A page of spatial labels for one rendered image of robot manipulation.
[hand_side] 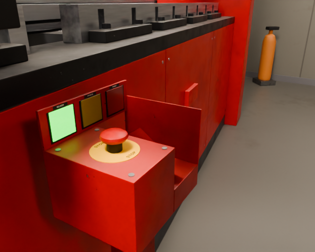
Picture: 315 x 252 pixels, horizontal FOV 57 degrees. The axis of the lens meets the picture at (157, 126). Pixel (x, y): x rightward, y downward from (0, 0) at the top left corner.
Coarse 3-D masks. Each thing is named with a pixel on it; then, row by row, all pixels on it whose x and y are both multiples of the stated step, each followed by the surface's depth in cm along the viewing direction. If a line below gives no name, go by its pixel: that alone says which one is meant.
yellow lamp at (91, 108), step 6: (96, 96) 48; (84, 102) 46; (90, 102) 47; (96, 102) 48; (84, 108) 46; (90, 108) 47; (96, 108) 49; (84, 114) 47; (90, 114) 48; (96, 114) 49; (84, 120) 47; (90, 120) 48; (96, 120) 49; (84, 126) 47
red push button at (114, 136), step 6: (102, 132) 40; (108, 132) 40; (114, 132) 40; (120, 132) 40; (126, 132) 41; (102, 138) 39; (108, 138) 39; (114, 138) 39; (120, 138) 39; (126, 138) 40; (108, 144) 40; (114, 144) 40; (120, 144) 41; (108, 150) 41; (114, 150) 40; (120, 150) 41
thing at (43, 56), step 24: (192, 24) 138; (216, 24) 164; (48, 48) 67; (72, 48) 67; (96, 48) 67; (120, 48) 70; (144, 48) 83; (0, 72) 45; (24, 72) 45; (48, 72) 49; (72, 72) 55; (96, 72) 63; (0, 96) 41; (24, 96) 45
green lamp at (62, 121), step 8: (72, 104) 44; (56, 112) 42; (64, 112) 43; (72, 112) 44; (56, 120) 42; (64, 120) 43; (72, 120) 44; (56, 128) 42; (64, 128) 43; (72, 128) 45; (56, 136) 42
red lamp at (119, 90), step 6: (108, 90) 51; (114, 90) 52; (120, 90) 53; (108, 96) 51; (114, 96) 52; (120, 96) 54; (108, 102) 51; (114, 102) 53; (120, 102) 54; (108, 108) 51; (114, 108) 53; (120, 108) 55; (108, 114) 52
